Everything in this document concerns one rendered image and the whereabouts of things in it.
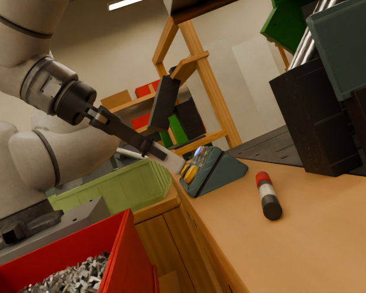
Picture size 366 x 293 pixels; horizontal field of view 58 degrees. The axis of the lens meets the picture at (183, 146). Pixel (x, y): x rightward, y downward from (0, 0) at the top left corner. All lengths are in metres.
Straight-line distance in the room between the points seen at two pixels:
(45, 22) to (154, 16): 7.65
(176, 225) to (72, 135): 0.55
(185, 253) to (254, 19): 7.99
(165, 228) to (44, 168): 0.56
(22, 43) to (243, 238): 0.46
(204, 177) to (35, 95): 0.31
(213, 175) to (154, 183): 0.78
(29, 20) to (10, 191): 0.38
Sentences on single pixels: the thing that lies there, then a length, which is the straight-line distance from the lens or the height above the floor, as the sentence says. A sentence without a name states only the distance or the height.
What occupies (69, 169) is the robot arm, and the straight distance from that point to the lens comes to 0.85.
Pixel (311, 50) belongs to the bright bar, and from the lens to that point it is 0.35.
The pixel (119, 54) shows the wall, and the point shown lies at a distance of 7.82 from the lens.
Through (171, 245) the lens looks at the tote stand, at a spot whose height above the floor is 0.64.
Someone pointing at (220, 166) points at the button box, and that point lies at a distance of 0.48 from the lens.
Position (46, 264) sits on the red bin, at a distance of 0.55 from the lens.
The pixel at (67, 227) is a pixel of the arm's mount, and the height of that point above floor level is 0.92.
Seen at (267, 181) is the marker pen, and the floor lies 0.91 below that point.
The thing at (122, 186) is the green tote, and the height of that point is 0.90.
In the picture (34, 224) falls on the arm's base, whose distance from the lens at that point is 0.79.
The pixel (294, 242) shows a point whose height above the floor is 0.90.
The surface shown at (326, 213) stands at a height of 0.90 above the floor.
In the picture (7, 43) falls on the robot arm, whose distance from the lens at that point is 0.59.
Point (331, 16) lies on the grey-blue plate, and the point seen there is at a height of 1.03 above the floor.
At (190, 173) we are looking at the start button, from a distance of 0.48.
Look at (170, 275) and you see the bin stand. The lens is 0.54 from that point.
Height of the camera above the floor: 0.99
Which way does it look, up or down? 2 degrees down
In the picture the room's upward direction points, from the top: 23 degrees counter-clockwise
